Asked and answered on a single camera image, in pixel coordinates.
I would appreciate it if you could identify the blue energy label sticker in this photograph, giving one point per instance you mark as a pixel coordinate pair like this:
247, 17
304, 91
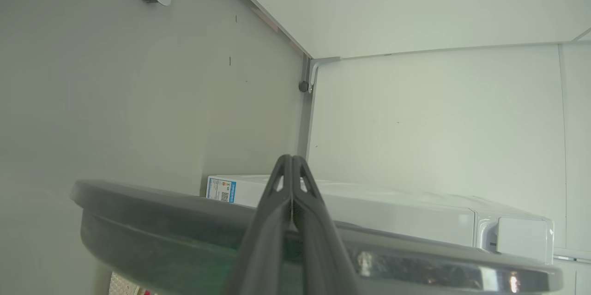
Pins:
221, 190

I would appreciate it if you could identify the beige perforated laundry basket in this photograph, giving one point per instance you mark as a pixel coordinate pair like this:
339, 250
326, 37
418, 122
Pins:
122, 284

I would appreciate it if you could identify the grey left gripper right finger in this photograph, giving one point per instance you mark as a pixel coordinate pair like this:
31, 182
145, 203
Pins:
323, 258

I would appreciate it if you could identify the white front-load washing machine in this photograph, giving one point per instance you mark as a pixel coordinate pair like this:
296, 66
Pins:
392, 212

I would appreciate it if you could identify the round grey washing machine door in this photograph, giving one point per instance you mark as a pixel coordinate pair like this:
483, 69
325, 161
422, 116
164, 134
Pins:
161, 239

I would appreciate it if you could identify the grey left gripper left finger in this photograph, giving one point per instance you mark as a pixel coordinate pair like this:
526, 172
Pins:
268, 249

